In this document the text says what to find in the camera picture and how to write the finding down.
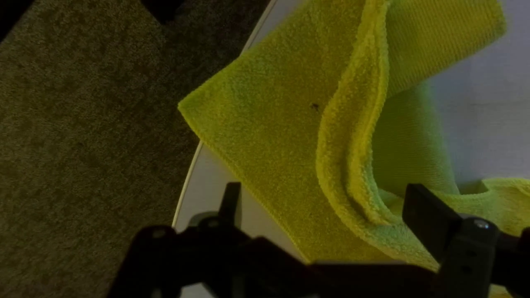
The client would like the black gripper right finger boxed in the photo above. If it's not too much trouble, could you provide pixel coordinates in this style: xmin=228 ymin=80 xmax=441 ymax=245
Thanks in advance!
xmin=402 ymin=184 xmax=461 ymax=260

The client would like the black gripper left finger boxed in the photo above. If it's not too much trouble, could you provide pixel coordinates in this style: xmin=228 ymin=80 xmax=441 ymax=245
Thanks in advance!
xmin=218 ymin=182 xmax=241 ymax=225

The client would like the yellow microfiber cloth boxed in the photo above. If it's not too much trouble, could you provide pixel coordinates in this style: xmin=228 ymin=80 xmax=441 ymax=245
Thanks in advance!
xmin=176 ymin=0 xmax=530 ymax=298

